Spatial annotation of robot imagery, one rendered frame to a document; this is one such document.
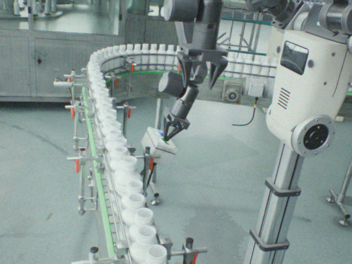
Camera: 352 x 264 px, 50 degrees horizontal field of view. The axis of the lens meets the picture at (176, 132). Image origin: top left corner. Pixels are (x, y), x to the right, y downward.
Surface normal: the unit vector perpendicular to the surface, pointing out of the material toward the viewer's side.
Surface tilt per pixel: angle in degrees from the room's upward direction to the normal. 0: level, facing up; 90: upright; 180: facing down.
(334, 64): 90
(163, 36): 90
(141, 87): 88
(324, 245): 0
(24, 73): 90
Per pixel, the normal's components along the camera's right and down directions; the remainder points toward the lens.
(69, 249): 0.11, -0.91
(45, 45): 0.27, 0.42
